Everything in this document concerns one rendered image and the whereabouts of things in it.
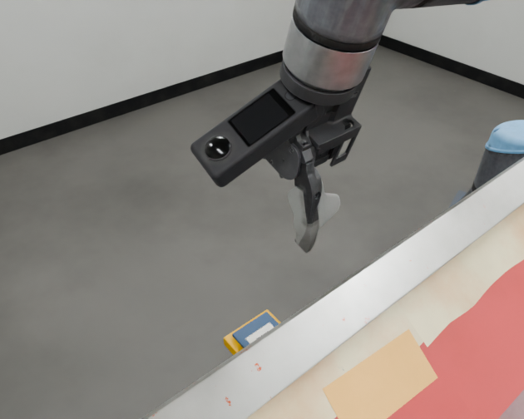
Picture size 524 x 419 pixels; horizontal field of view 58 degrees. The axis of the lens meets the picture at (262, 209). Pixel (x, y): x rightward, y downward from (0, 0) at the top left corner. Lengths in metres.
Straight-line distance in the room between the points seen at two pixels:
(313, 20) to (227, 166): 0.14
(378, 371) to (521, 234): 0.25
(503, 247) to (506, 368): 0.13
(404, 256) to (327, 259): 2.18
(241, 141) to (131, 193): 2.73
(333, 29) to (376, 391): 0.29
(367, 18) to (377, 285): 0.21
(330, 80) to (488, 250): 0.26
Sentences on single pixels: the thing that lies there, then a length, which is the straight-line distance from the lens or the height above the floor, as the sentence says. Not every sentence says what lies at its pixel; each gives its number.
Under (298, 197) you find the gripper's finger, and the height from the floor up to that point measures 1.55.
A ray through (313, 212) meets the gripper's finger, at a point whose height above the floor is 1.54.
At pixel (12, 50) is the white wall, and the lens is 3.64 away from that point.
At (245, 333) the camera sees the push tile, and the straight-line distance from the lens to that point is 1.09.
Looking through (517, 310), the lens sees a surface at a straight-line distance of 0.56.
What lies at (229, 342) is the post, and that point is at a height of 0.95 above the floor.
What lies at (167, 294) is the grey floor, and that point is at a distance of 2.47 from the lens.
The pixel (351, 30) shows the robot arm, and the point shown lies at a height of 1.73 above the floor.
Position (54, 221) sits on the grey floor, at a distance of 3.07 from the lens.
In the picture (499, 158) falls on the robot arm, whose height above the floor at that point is 1.39.
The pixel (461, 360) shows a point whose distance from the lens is 0.50.
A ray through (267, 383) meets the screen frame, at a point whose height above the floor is 1.54.
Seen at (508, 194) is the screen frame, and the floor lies 1.55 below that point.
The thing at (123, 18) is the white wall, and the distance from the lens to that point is 3.85.
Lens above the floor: 1.85
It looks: 40 degrees down
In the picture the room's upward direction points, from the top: straight up
